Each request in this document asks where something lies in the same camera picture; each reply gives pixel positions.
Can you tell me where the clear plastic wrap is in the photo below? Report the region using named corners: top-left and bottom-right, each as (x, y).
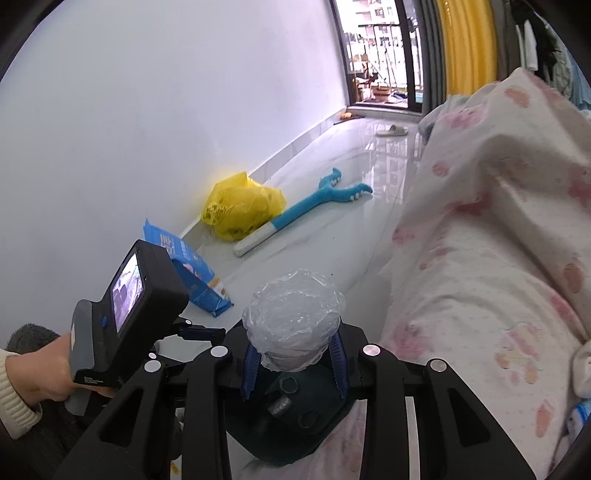
top-left (242, 268), bottom-right (346, 373)

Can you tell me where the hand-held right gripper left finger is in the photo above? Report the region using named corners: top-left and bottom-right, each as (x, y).
top-left (53, 323), bottom-right (259, 480)

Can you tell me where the pink printed blanket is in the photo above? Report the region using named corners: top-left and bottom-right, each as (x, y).
top-left (240, 68), bottom-right (591, 480)

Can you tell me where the person's left hand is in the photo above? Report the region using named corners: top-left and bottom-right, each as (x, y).
top-left (4, 333), bottom-right (116, 411)

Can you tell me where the blue dinosaur grabber toy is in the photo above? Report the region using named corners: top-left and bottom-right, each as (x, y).
top-left (233, 167), bottom-right (374, 258)

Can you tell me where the black framed balcony door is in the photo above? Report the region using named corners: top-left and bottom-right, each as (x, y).
top-left (329, 0), bottom-right (431, 114)

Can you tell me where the yellow plastic bag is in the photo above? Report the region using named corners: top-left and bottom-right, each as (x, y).
top-left (201, 172), bottom-right (287, 242)

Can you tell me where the person's left forearm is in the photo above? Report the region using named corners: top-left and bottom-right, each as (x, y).
top-left (0, 348), bottom-right (43, 439)

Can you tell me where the dark teal trash bin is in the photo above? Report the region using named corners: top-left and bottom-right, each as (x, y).
top-left (222, 369), bottom-right (366, 465)

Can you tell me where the white hanging garment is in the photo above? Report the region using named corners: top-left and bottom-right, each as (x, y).
top-left (516, 21), bottom-right (539, 73)

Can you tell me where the grey curtain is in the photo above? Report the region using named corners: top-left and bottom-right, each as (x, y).
top-left (417, 0), bottom-right (445, 112)

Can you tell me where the white duvet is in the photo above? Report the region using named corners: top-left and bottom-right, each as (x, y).
top-left (573, 340), bottom-right (591, 398)

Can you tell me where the black jacket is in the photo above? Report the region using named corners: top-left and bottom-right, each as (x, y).
top-left (531, 4), bottom-right (570, 72)

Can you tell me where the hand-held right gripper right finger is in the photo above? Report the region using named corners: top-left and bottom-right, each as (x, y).
top-left (330, 323), bottom-right (539, 480)

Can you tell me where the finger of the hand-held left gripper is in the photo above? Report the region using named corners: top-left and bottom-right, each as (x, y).
top-left (159, 318), bottom-right (227, 358)

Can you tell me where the yellow curtain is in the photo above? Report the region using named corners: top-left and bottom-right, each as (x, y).
top-left (436, 0), bottom-right (500, 100)

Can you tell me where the blue tissue packet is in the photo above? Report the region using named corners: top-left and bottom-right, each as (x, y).
top-left (143, 218), bottom-right (234, 318)

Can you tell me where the dark fleece cloth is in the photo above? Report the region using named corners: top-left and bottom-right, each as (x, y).
top-left (6, 324), bottom-right (61, 357)

